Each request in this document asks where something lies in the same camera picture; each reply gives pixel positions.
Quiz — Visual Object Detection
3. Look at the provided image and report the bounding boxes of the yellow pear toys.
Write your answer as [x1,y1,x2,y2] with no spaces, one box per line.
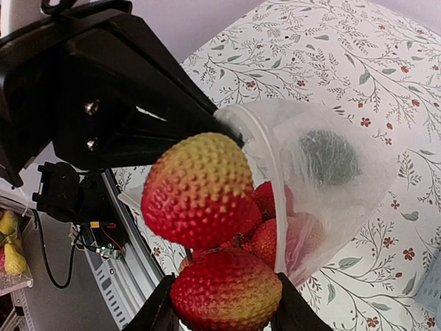
[1,209,28,277]

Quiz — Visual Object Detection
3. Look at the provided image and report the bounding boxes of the red cherry tomato cluster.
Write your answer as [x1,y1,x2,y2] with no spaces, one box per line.
[140,132,328,331]

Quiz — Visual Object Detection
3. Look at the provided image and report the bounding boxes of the green bell pepper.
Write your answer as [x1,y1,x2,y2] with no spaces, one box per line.
[299,130,362,186]

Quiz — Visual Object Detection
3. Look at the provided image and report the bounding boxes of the clear zip top bag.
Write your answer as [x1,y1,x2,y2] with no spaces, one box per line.
[119,99,395,285]

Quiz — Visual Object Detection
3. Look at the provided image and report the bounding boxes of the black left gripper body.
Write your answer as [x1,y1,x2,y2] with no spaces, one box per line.
[1,1,145,187]

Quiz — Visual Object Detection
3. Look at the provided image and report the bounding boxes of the floral patterned tablecloth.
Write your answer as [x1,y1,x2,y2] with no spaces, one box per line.
[113,0,441,331]

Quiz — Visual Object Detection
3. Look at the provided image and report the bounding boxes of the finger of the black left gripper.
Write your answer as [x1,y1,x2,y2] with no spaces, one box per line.
[113,14,221,137]
[54,113,244,169]

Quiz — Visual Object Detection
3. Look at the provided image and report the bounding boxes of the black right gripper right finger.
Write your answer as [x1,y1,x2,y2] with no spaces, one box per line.
[271,272,333,331]

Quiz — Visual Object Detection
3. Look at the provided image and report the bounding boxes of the aluminium front rail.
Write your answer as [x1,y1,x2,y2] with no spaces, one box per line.
[85,170,164,330]

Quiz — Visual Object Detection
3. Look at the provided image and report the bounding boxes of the light blue plastic basket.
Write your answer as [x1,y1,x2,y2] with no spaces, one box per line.
[414,254,440,324]

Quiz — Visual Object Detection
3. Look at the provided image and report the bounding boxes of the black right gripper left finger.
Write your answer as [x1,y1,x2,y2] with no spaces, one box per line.
[122,274,179,331]

